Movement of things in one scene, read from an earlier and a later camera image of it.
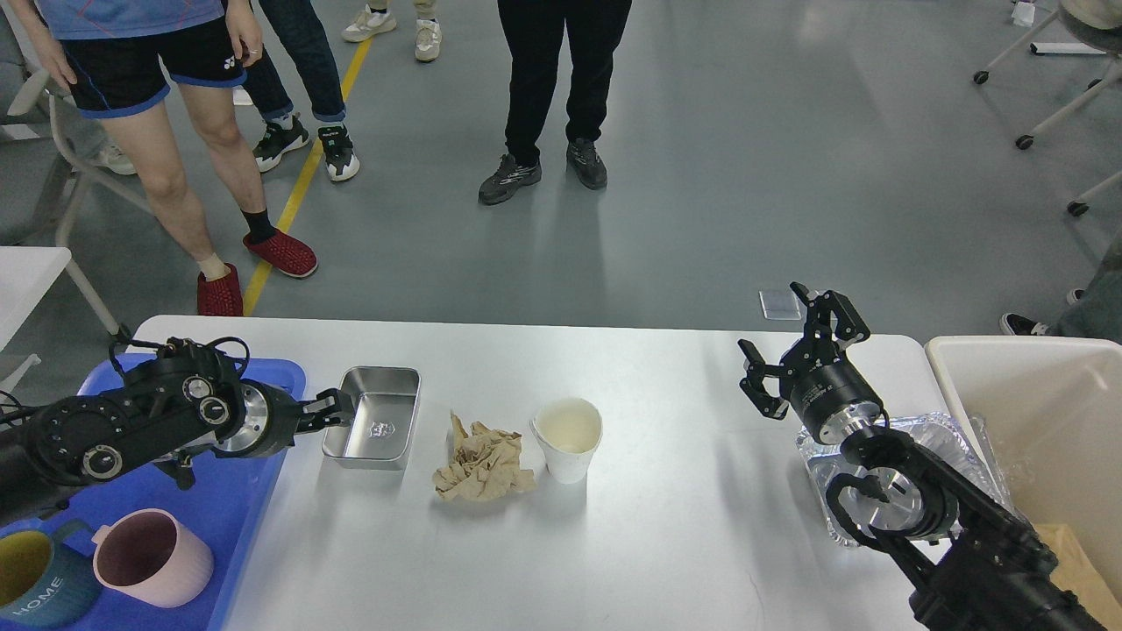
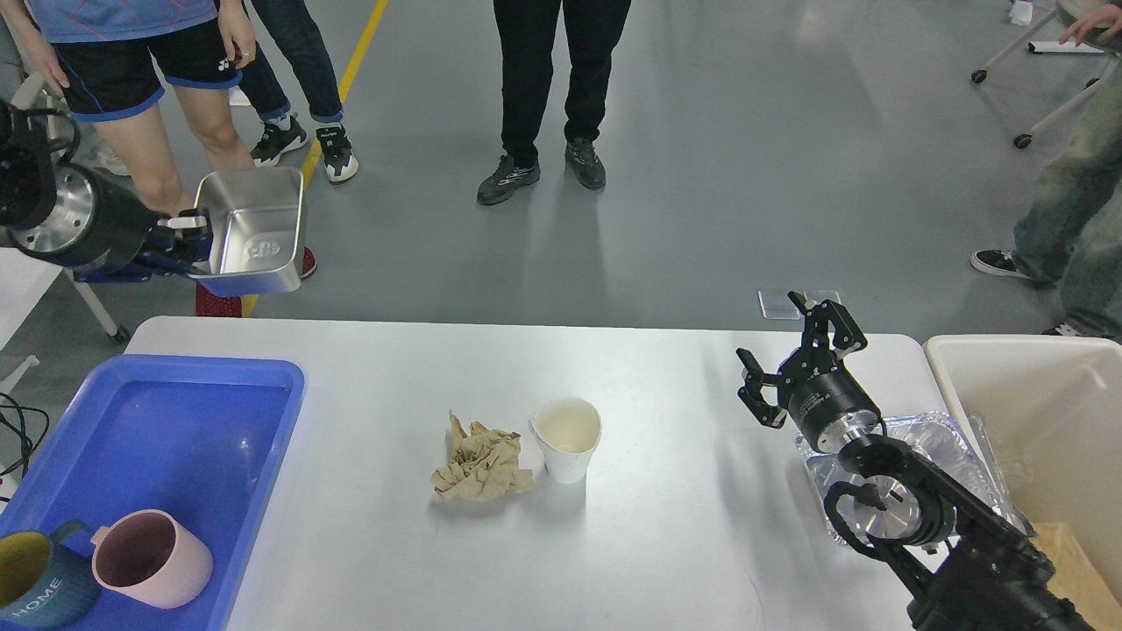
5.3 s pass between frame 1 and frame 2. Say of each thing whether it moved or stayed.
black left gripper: moved
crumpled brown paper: stayed
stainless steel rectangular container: moved
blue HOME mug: stayed
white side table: stayed
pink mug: stayed
